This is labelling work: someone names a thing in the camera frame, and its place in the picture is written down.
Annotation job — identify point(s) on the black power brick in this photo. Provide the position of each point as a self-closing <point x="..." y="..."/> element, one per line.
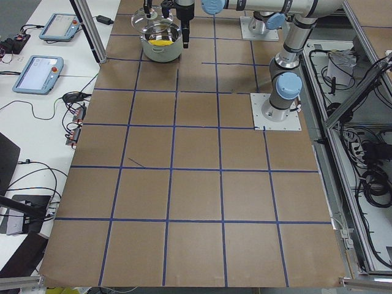
<point x="104" y="20"/>

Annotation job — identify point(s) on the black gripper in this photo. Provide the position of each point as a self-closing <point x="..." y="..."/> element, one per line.
<point x="148" y="7"/>
<point x="185" y="13"/>

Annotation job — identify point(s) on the aluminium frame post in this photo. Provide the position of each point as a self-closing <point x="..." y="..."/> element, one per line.
<point x="83" y="13"/>

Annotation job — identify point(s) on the aluminium frame rail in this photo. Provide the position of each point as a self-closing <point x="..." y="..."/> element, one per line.
<point x="369" y="102"/>

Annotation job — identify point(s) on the teach pendant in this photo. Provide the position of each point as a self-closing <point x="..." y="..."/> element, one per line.
<point x="61" y="27"/>
<point x="39" y="75"/>

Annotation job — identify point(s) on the yellow corn cob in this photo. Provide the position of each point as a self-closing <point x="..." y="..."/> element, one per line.
<point x="160" y="42"/>

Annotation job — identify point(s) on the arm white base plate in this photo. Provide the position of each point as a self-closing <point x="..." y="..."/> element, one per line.
<point x="253" y="29"/>
<point x="266" y="117"/>

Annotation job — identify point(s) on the pale green cooking pot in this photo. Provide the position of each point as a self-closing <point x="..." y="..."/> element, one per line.
<point x="167" y="53"/>

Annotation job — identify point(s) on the upper teach pendant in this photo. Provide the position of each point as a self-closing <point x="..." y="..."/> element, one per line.
<point x="61" y="27"/>

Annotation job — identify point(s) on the lower teach pendant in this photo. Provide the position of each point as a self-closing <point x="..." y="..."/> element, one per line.
<point x="39" y="75"/>

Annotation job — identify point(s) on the glass pot lid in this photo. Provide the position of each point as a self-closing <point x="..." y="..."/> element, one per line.
<point x="153" y="22"/>

